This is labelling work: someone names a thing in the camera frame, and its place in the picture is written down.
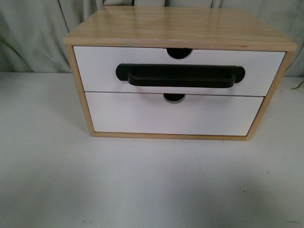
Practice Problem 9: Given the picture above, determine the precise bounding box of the wooden drawer cabinet frame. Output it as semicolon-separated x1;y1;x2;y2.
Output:
64;6;296;140

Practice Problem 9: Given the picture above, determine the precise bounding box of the white drawer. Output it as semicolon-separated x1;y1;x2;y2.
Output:
74;46;285;96
86;92;263;136

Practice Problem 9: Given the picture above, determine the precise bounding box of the green plant leaf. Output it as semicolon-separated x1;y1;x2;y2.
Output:
291;81;304;90

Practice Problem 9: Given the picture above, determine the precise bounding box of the black drawer handle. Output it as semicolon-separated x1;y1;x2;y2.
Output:
115;64;246;88

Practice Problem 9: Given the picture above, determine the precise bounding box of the grey curtain backdrop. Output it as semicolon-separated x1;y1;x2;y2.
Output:
0;0;304;76

